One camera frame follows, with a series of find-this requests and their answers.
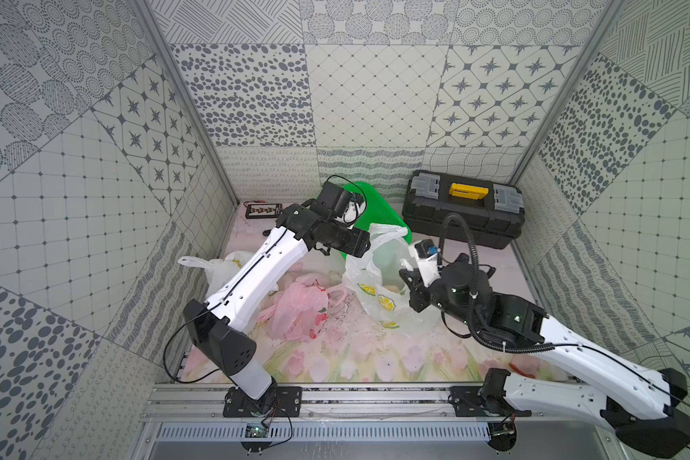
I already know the pink plastic bag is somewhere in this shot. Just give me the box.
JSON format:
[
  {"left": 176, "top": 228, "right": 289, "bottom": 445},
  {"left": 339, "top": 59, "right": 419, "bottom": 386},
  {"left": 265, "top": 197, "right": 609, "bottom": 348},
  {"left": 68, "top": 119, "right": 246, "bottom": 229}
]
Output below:
[{"left": 257, "top": 273, "right": 348, "bottom": 341}]

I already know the lemon print plastic bag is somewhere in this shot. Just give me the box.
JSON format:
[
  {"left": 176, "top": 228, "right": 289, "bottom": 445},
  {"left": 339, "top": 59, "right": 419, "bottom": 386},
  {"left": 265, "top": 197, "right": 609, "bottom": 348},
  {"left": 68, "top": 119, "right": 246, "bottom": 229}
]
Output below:
[{"left": 177, "top": 251, "right": 279, "bottom": 310}]

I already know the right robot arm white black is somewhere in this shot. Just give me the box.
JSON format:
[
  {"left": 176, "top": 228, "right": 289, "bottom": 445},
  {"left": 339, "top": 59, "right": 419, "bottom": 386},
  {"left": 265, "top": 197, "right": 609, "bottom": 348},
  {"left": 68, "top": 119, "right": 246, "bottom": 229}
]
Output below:
[{"left": 399, "top": 257, "right": 690, "bottom": 459}]

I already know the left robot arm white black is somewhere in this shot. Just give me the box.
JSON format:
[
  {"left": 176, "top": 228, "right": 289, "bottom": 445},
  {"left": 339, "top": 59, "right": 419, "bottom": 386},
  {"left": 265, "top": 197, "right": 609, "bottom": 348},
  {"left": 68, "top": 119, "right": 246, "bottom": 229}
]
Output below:
[{"left": 184, "top": 181, "right": 370, "bottom": 412}]

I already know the green plastic basket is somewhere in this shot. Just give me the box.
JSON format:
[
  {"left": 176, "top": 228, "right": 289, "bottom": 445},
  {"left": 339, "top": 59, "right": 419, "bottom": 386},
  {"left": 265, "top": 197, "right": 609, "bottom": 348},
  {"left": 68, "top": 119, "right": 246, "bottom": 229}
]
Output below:
[{"left": 342, "top": 181, "right": 412, "bottom": 245}]

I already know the black screw bit case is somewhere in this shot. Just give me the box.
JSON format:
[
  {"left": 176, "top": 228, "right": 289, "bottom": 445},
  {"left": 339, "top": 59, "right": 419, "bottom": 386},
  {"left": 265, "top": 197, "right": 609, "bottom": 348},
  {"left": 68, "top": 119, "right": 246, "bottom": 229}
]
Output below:
[{"left": 245, "top": 202, "right": 283, "bottom": 220}]

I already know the red white work glove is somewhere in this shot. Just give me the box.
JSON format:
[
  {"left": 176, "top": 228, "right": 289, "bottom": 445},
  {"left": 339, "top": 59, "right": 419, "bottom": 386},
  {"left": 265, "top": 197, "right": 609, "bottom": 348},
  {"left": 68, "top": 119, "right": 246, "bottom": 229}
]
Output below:
[{"left": 509, "top": 355, "right": 542, "bottom": 379}]

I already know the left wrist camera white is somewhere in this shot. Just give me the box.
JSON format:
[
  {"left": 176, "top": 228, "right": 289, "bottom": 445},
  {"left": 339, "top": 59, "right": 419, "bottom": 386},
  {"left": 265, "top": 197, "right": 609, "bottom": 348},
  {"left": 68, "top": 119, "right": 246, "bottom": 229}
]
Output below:
[{"left": 342, "top": 194, "right": 367, "bottom": 226}]

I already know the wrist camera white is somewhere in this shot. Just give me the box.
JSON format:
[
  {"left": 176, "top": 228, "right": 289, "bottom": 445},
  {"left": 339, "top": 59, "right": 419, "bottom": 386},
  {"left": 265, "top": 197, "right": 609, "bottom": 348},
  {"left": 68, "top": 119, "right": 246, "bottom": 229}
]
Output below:
[
  {"left": 413, "top": 239, "right": 440, "bottom": 288},
  {"left": 342, "top": 194, "right": 367, "bottom": 226}
]

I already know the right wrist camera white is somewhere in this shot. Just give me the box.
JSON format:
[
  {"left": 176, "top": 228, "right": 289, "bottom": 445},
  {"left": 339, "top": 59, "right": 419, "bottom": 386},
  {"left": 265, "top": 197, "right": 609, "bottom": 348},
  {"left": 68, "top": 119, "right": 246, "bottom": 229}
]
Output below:
[{"left": 413, "top": 239, "right": 440, "bottom": 288}]

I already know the black toolbox yellow handle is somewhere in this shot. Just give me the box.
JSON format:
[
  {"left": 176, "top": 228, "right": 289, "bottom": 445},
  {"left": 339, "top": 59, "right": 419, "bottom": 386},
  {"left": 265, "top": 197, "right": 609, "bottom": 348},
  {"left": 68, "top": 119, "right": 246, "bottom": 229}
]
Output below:
[{"left": 402, "top": 170, "right": 525, "bottom": 249}]

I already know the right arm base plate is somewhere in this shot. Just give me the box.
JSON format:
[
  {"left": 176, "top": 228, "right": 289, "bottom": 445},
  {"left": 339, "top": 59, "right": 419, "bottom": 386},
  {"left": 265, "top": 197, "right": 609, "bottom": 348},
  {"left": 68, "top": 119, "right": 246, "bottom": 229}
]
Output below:
[{"left": 448, "top": 385, "right": 532, "bottom": 418}]

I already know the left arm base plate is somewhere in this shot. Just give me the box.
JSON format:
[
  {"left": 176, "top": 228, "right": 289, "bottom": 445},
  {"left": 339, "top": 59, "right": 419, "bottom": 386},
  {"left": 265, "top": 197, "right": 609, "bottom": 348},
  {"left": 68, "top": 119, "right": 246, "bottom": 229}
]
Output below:
[{"left": 223, "top": 385, "right": 303, "bottom": 418}]

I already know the aluminium front rail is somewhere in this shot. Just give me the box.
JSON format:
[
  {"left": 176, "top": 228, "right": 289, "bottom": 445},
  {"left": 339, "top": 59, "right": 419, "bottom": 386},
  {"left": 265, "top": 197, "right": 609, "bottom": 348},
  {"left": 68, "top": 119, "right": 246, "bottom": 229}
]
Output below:
[{"left": 141, "top": 377, "right": 609, "bottom": 427}]

